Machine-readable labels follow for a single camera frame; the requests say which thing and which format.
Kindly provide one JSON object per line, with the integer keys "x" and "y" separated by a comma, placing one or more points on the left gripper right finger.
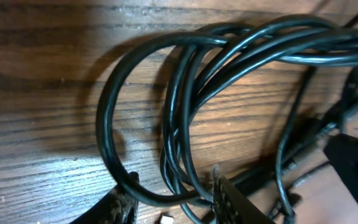
{"x": 231, "y": 206}

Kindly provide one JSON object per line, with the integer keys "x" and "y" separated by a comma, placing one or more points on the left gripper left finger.
{"x": 116, "y": 207}

